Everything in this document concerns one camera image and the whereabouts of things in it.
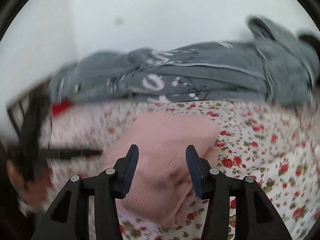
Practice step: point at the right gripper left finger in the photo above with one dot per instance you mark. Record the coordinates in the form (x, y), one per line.
(67, 216)

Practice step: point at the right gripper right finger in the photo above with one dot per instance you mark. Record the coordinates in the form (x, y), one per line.
(256, 217)

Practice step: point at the pink knit sweater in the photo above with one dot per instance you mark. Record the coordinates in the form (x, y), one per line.
(162, 181)

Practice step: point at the person's left hand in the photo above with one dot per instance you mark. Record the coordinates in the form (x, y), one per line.
(34, 193)

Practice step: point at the wooden bed headboard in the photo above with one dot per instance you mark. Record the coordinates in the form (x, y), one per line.
(17, 107)

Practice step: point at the red pillow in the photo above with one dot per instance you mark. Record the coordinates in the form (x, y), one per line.
(59, 108)

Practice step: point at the floral bed sheet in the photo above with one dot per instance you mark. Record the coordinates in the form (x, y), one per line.
(278, 147)

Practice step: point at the grey floral blanket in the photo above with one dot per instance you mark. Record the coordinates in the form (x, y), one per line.
(275, 67)

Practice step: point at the black garment on footboard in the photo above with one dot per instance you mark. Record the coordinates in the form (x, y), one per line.
(312, 41)

